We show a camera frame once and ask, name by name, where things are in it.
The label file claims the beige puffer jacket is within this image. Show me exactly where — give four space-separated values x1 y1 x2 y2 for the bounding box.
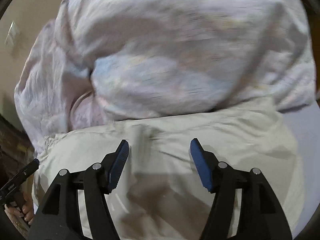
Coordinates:
32 98 304 239

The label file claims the person's left hand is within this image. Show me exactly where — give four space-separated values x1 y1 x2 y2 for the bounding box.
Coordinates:
5 192 35 225

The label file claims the pink patterned duvet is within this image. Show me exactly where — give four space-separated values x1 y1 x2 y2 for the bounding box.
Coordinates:
14 0 316 153

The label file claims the white wall switch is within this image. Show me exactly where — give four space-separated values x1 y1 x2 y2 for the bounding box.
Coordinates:
5 21 21 48

